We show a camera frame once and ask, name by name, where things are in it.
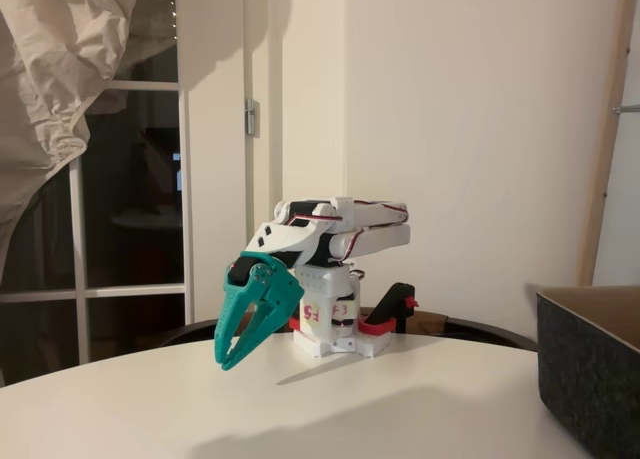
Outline dark grey felt box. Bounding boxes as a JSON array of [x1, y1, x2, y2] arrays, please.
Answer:
[[534, 285, 640, 459]]

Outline white framed glass door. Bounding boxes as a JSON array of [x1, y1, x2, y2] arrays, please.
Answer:
[[0, 0, 247, 388]]

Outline metal door hinge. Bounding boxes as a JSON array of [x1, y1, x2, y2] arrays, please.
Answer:
[[243, 98, 261, 138]]

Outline dark round chair backrest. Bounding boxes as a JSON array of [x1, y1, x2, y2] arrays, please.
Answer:
[[159, 306, 539, 353]]

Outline beige crumpled curtain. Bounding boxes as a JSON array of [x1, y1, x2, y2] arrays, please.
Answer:
[[0, 0, 177, 285]]

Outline red black servo cable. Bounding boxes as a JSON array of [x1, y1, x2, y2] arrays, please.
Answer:
[[284, 201, 413, 266]]

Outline wooden frame translucent panel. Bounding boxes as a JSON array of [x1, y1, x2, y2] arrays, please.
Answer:
[[574, 0, 640, 288]]

